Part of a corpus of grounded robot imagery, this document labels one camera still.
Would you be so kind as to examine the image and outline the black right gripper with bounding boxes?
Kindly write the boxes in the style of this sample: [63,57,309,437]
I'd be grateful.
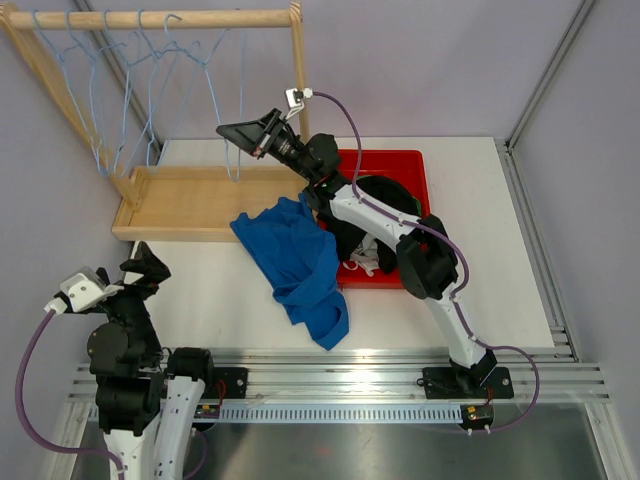
[219,110,318,183]

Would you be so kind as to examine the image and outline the light blue hanger of grey top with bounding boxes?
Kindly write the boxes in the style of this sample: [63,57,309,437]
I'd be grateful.
[100,9,152,171]

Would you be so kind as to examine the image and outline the blue tank top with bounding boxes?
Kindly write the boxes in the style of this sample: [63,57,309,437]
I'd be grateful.
[230,196,349,351]

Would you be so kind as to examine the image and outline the black tank top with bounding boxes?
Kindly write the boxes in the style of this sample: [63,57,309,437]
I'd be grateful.
[307,173,418,274]

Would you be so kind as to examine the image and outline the white camisole tank top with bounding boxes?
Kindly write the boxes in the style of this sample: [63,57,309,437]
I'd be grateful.
[342,236,380,277]

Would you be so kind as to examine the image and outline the light blue hanger of black top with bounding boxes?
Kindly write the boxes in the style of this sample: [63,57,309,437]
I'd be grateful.
[136,9,200,173]

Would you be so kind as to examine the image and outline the light blue hanger of white top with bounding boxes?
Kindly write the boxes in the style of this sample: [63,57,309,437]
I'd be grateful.
[31,10,112,177]

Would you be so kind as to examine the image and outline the green tank top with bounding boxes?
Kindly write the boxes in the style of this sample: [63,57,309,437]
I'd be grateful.
[357,175,422,216]

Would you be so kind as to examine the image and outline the light blue hanger of green top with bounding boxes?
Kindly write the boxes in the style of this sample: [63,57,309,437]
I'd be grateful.
[64,9,128,179]

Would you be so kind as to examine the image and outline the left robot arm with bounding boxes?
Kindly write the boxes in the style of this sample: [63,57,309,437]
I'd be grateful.
[84,242,217,479]

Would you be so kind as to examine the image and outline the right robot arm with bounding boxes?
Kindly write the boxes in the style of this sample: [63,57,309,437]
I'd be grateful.
[216,109,497,397]

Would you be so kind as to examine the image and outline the wooden clothes rack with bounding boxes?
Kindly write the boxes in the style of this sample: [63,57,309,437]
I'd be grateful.
[1,2,307,242]

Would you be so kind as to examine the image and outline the red plastic bin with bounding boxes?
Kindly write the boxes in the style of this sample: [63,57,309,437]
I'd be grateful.
[337,149,430,289]

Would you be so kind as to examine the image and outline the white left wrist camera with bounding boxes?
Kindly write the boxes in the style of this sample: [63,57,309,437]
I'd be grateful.
[44,267,124,315]

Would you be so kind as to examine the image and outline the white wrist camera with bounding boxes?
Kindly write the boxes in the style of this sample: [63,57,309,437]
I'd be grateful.
[44,267,124,315]
[285,88,314,121]

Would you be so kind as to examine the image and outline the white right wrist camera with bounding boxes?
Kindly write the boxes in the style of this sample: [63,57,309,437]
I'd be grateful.
[285,88,314,121]

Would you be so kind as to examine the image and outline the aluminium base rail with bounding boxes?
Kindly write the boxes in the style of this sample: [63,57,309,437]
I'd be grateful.
[67,347,612,425]

